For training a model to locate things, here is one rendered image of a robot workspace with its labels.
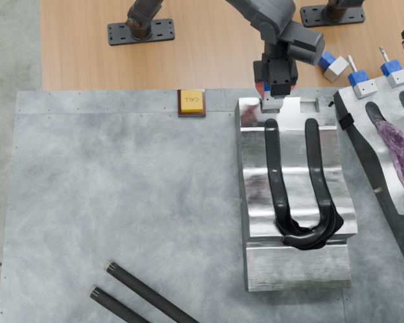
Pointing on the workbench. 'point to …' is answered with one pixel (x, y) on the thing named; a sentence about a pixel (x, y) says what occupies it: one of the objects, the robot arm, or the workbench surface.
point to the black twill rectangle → (346, 121)
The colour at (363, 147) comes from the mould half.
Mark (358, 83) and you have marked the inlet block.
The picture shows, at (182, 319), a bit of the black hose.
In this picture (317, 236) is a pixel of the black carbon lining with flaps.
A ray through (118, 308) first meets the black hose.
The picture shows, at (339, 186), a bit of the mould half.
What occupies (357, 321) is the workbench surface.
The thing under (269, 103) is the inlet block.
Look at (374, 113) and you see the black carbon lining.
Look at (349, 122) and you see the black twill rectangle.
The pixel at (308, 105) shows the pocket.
